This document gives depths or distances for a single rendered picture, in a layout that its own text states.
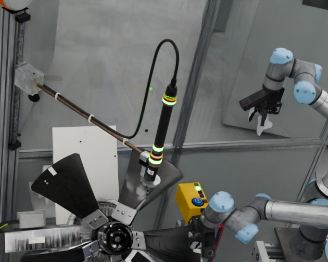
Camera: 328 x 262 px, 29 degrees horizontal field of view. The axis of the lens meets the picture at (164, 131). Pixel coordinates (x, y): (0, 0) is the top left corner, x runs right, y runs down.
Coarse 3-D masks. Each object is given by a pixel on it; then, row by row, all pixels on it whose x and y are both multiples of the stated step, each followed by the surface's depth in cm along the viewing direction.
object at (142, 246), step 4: (132, 232) 243; (140, 232) 245; (136, 236) 242; (140, 236) 243; (140, 240) 241; (144, 240) 242; (132, 244) 238; (136, 244) 239; (140, 244) 240; (144, 244) 240; (136, 248) 237; (140, 248) 238; (144, 248) 238
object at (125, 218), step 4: (120, 204) 242; (116, 208) 242; (120, 208) 241; (124, 208) 240; (128, 208) 240; (132, 208) 239; (116, 212) 241; (120, 212) 240; (124, 212) 239; (128, 212) 239; (132, 212) 238; (136, 212) 238; (112, 216) 240; (116, 216) 240; (120, 216) 239; (124, 216) 239; (128, 216) 238; (132, 216) 237; (120, 220) 238; (124, 220) 238; (128, 220) 237; (128, 224) 236
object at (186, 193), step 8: (184, 184) 286; (192, 184) 287; (176, 192) 288; (184, 192) 282; (192, 192) 282; (176, 200) 288; (184, 200) 279; (192, 200) 278; (184, 208) 280; (192, 208) 275; (200, 208) 276; (184, 216) 280
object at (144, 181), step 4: (144, 152) 222; (148, 152) 222; (140, 156) 221; (144, 156) 220; (140, 160) 221; (144, 160) 221; (144, 164) 221; (148, 164) 222; (144, 168) 222; (144, 172) 223; (144, 176) 224; (156, 176) 226; (144, 180) 223; (156, 180) 224; (144, 184) 222; (148, 184) 222; (152, 184) 222; (156, 184) 223
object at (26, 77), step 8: (16, 64) 243; (24, 64) 245; (16, 72) 242; (24, 72) 242; (32, 72) 243; (40, 72) 244; (16, 80) 244; (24, 80) 241; (32, 80) 239; (40, 80) 243; (24, 88) 243; (32, 88) 242; (40, 88) 245
